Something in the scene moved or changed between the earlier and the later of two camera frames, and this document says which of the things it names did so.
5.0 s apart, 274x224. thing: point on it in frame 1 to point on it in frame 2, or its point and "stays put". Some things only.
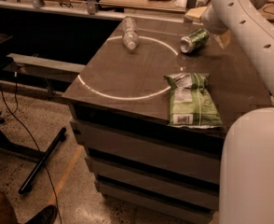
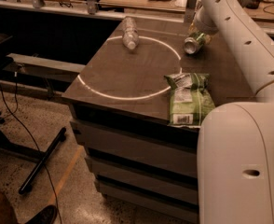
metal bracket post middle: x=91 y=1 stays put
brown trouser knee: x=0 y=210 stays put
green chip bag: x=191 y=103 stays put
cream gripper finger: x=224 y=38 to x=208 y=39
